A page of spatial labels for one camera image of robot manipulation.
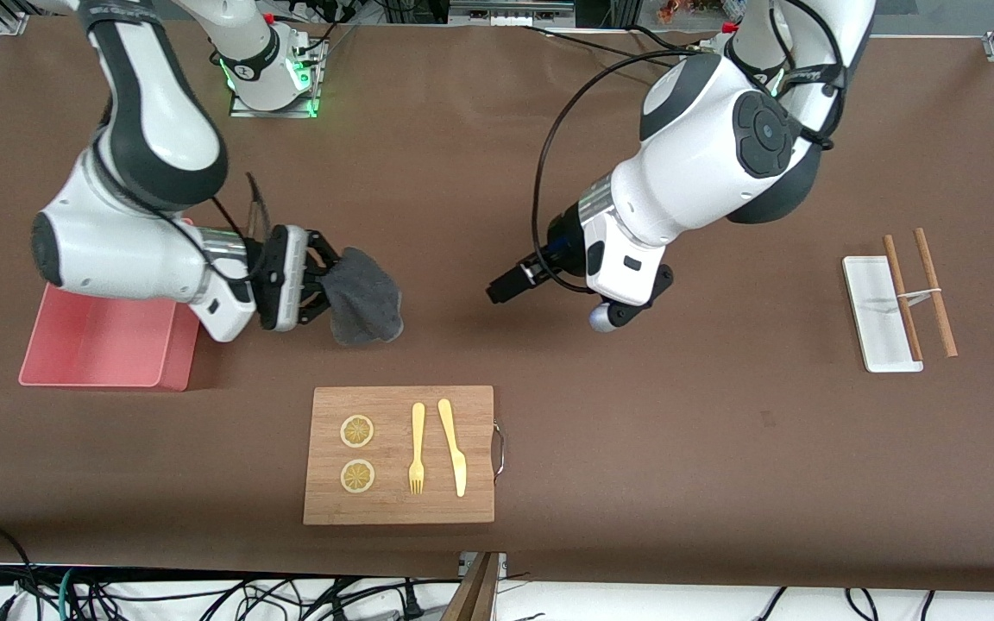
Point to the grey microfibre cloth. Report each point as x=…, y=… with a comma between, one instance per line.
x=363, y=297

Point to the lemon slice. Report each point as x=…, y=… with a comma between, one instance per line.
x=357, y=477
x=357, y=431

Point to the orange patterned object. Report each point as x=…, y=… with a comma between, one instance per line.
x=678, y=10

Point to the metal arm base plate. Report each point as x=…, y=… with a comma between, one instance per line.
x=247, y=110

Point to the brown table cover sheet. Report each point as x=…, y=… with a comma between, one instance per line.
x=635, y=362

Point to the white rectangular tray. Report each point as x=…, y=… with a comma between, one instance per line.
x=872, y=319

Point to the wooden plank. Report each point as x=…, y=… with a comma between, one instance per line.
x=473, y=595

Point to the wooden dowel rod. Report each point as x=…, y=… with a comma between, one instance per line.
x=937, y=302
x=901, y=289

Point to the grey power strip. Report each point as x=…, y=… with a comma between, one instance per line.
x=506, y=13

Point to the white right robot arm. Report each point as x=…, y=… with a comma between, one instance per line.
x=160, y=129

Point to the small metal bracket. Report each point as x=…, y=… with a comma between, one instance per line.
x=464, y=565

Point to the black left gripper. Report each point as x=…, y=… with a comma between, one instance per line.
x=559, y=245

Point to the yellow plastic fork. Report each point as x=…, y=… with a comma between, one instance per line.
x=417, y=440

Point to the black power plug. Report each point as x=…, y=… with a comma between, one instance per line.
x=411, y=604

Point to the yellow plastic knife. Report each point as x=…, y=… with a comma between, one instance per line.
x=454, y=448

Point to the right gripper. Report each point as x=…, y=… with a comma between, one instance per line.
x=317, y=278

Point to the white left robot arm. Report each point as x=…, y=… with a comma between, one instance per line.
x=704, y=147

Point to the wooden cutting board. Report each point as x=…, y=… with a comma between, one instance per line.
x=398, y=457

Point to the pink plastic bin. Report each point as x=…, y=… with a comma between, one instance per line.
x=100, y=345

